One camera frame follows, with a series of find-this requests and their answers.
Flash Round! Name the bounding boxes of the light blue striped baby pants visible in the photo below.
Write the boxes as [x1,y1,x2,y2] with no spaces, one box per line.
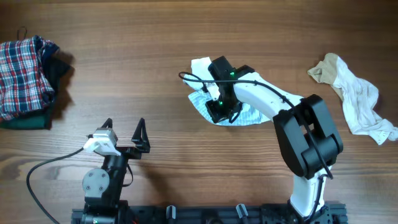
[183,57,270,126]

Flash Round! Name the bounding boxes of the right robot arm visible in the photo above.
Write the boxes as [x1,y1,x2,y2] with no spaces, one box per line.
[206,56,343,223]

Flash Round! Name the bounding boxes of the grey rail clip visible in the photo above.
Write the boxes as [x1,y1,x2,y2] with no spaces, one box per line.
[236,203,248,220]
[165,205,176,220]

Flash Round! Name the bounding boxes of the red plaid folded garment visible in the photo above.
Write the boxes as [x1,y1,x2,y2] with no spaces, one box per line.
[1,35,59,121]

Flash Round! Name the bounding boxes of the left grey rail clip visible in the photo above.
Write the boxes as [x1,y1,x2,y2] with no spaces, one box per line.
[165,205,176,220]

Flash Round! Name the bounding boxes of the navy dark folded garment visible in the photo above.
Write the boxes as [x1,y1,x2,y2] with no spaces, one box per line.
[33,35,71,105]

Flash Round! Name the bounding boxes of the beige and white baby shirt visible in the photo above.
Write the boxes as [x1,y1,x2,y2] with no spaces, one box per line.
[307,53,397,145]

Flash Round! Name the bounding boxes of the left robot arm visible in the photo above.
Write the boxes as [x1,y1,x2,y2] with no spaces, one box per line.
[71,118,150,224]

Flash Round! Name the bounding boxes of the left black camera cable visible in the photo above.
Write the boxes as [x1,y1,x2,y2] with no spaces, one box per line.
[25,147,85,224]

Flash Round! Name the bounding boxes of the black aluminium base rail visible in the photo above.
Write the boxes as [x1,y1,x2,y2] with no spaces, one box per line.
[70,203,348,224]

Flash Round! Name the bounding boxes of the dark green folded garment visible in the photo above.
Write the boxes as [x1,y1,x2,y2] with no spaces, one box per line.
[1,106,53,130]

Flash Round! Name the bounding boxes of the right grey rail clip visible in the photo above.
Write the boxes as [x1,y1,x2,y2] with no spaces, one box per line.
[236,203,248,220]

